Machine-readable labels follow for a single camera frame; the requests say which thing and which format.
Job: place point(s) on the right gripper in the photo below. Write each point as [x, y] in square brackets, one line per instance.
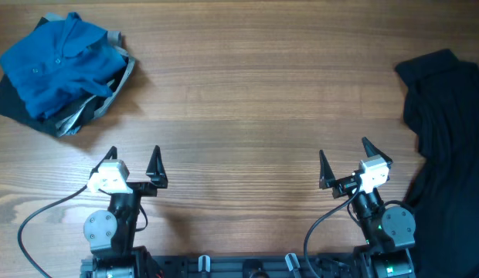
[342, 185]

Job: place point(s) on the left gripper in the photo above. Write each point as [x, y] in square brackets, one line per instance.
[157, 173]

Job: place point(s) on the black t-shirt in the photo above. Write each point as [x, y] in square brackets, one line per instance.
[442, 108]

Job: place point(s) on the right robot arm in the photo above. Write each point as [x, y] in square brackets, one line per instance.
[388, 227]

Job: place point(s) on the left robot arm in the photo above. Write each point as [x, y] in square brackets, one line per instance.
[111, 232]

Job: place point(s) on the grey folded garment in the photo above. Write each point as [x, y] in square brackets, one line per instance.
[89, 107]

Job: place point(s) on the blue polo shirt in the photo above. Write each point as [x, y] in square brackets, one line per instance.
[60, 61]

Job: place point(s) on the black folded garment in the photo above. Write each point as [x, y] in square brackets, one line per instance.
[10, 104]

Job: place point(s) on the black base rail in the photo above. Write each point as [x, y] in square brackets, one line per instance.
[289, 265]

